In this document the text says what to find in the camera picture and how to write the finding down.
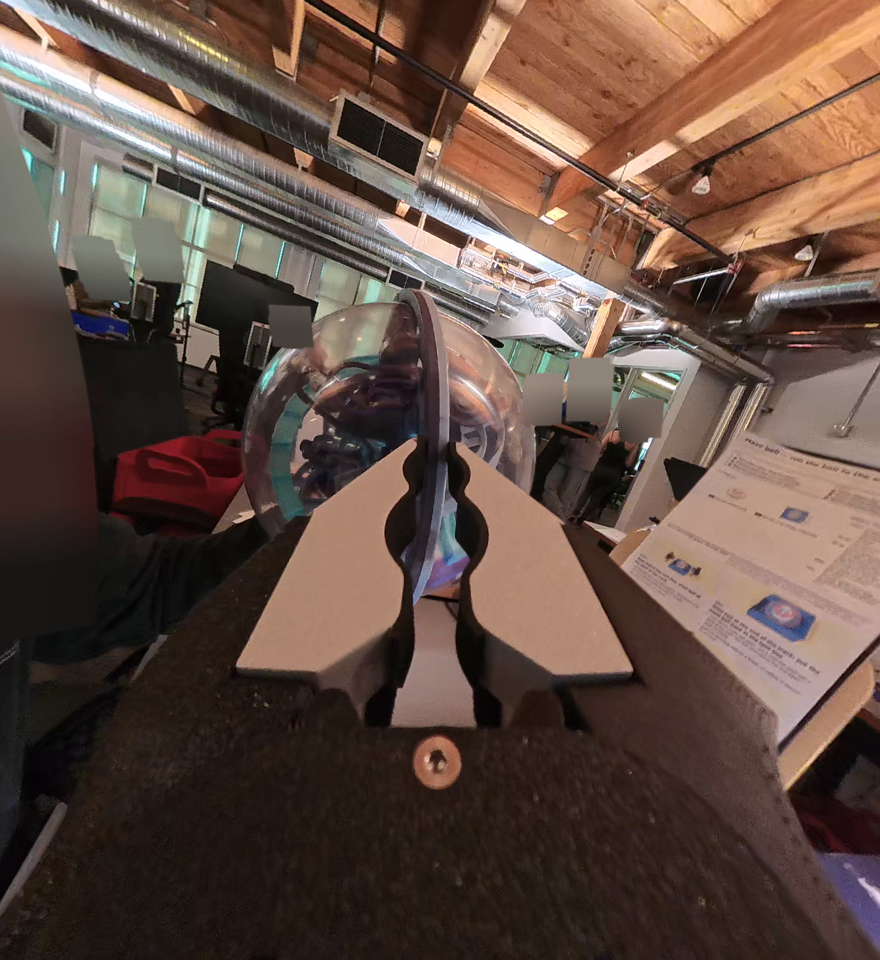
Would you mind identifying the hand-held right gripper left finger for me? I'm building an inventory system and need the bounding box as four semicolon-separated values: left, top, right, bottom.
235;441;421;724

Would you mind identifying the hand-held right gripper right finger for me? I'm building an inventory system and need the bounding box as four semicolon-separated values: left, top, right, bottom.
451;444;636;724

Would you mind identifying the clear plastic maze ball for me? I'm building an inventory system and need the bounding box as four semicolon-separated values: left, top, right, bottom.
242;291;537;601

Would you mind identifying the dark blue maze ball box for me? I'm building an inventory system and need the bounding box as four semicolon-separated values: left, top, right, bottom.
818;852;880;960

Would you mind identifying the wooden instruction board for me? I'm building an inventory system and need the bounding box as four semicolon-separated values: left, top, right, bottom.
608;432;880;792

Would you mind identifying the black monitor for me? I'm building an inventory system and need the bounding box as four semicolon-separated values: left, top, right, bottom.
196;261;321;373

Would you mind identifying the silver ventilation duct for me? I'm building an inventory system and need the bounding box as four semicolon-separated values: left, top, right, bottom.
0;0;621;309

